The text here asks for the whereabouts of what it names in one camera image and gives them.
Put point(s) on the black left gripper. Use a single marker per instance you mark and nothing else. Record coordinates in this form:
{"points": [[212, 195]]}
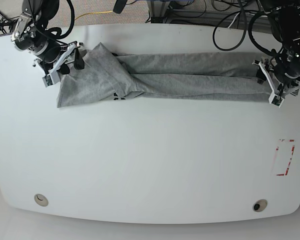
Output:
{"points": [[286, 69]]}

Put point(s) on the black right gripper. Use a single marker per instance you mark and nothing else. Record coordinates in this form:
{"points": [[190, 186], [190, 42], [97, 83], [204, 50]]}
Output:
{"points": [[51, 53]]}

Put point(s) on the grey T-shirt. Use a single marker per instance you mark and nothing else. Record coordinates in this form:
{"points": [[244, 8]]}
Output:
{"points": [[228, 76]]}

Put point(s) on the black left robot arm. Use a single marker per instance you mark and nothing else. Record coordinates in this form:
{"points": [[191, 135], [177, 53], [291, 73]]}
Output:
{"points": [[284, 19]]}

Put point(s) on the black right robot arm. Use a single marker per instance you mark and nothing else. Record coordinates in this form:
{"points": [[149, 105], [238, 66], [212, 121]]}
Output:
{"points": [[31, 32]]}

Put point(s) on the red tape rectangle marking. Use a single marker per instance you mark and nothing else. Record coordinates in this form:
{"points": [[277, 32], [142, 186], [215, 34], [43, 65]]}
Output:
{"points": [[283, 156]]}

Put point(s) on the black tripod stand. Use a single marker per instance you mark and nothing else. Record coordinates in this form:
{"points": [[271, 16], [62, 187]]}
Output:
{"points": [[7, 24]]}

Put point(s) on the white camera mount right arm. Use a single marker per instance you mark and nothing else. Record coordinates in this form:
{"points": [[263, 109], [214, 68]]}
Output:
{"points": [[66, 57]]}

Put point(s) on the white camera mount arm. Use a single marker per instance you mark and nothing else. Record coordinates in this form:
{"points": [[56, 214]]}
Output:
{"points": [[279, 91], [66, 57]]}

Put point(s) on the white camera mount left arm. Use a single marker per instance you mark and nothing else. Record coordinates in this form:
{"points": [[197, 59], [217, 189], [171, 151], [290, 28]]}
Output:
{"points": [[279, 91]]}

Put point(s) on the aluminium frame post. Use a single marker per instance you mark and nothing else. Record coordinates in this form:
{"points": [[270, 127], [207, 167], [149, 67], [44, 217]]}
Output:
{"points": [[157, 10]]}

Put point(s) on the right table cable grommet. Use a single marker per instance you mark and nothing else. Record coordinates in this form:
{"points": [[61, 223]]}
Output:
{"points": [[260, 205]]}

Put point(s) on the table cable grommet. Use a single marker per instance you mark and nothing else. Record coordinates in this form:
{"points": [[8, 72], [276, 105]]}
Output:
{"points": [[260, 205], [41, 200]]}

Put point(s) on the left table cable grommet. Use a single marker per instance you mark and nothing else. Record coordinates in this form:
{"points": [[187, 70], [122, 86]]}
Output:
{"points": [[41, 200]]}

